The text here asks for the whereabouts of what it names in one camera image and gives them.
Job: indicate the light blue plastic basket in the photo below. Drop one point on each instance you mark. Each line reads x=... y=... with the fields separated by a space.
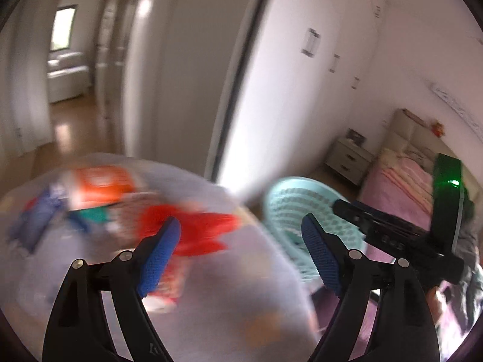
x=286 y=203

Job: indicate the small red toy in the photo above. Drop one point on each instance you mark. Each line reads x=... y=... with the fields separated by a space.
x=438 y=128

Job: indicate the white nightstand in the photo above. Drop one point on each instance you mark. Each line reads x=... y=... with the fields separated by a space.
x=349 y=160

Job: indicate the green plastic wrapper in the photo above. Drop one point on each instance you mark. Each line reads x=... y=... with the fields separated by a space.
x=94 y=215

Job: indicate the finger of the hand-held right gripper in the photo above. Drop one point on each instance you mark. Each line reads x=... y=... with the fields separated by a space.
x=353 y=215

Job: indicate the red plastic wrapper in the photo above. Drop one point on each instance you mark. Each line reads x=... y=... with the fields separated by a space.
x=196 y=230

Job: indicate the bed with pink blanket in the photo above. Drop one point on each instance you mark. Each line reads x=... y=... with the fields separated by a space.
x=400 y=188

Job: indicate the orange packet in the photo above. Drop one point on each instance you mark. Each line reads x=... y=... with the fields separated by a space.
x=98 y=186

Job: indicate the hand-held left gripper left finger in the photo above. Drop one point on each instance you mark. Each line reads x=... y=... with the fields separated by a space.
x=158 y=260

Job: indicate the window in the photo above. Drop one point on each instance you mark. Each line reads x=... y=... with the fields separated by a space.
x=63 y=26

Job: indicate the white wardrobe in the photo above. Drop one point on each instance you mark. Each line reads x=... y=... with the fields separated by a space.
x=286 y=83

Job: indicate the white sofa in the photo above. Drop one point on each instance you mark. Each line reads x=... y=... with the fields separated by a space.
x=68 y=77

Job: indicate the folded pink yellow blankets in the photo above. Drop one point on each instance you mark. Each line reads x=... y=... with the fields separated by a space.
x=396 y=162

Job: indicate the small dark picture frame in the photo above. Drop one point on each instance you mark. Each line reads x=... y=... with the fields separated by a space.
x=356 y=135

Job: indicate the white red snack packet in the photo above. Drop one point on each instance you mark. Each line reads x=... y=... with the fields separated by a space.
x=173 y=282

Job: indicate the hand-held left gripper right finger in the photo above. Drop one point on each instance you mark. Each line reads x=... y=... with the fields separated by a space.
x=322 y=252

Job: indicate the blue snack packet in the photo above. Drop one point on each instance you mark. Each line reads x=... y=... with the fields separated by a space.
x=37 y=218

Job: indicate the long white wall decoration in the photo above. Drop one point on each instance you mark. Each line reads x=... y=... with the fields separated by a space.
x=456 y=103

